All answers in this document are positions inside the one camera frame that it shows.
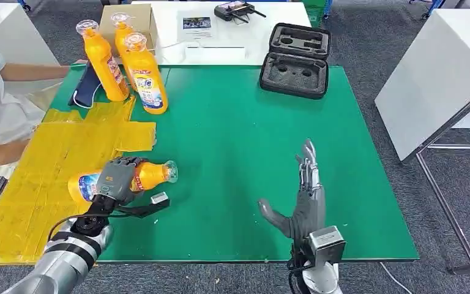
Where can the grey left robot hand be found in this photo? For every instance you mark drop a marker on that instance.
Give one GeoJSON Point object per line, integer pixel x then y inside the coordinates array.
{"type": "Point", "coordinates": [117, 178]}

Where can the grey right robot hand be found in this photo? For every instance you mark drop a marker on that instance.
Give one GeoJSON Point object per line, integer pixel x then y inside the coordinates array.
{"type": "Point", "coordinates": [310, 207]}

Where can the orange drink bottle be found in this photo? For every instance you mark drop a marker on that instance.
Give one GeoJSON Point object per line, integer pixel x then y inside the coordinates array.
{"type": "Point", "coordinates": [103, 65]}
{"type": "Point", "coordinates": [122, 38]}
{"type": "Point", "coordinates": [146, 77]}
{"type": "Point", "coordinates": [152, 176]}

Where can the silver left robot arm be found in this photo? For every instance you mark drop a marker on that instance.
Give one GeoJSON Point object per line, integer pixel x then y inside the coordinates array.
{"type": "Point", "coordinates": [64, 255]}

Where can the yellow plastic sheet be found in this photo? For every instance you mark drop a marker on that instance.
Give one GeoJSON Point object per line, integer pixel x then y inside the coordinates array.
{"type": "Point", "coordinates": [44, 186]}

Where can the dark blue pouch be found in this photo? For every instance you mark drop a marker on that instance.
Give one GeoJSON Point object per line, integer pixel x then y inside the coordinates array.
{"type": "Point", "coordinates": [85, 89]}

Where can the green table mat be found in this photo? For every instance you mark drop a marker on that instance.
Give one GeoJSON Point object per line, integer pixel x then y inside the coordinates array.
{"type": "Point", "coordinates": [235, 142]}

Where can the open black foam case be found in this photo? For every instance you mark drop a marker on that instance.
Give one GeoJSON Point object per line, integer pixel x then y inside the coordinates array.
{"type": "Point", "coordinates": [296, 65]}

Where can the brown cardboard box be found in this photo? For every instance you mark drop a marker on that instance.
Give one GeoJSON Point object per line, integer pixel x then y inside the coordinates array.
{"type": "Point", "coordinates": [143, 20]}

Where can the printed white paper sheet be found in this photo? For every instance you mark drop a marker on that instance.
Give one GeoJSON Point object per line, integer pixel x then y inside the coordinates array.
{"type": "Point", "coordinates": [196, 26]}

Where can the white table with metal legs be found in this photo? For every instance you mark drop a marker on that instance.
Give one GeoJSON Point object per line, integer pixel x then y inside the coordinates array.
{"type": "Point", "coordinates": [429, 77]}

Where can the white cabinet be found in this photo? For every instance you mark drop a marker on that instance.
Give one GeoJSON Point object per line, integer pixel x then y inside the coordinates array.
{"type": "Point", "coordinates": [16, 32]}

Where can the white desk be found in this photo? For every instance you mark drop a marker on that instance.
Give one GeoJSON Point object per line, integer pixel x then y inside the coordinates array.
{"type": "Point", "coordinates": [255, 36]}

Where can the green crate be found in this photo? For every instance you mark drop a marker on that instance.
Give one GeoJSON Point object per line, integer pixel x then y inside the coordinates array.
{"type": "Point", "coordinates": [314, 10]}

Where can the black remote controller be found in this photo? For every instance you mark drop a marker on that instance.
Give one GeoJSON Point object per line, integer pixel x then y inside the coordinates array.
{"type": "Point", "coordinates": [233, 10]}

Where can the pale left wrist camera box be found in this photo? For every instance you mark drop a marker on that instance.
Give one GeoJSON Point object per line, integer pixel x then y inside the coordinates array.
{"type": "Point", "coordinates": [160, 198]}

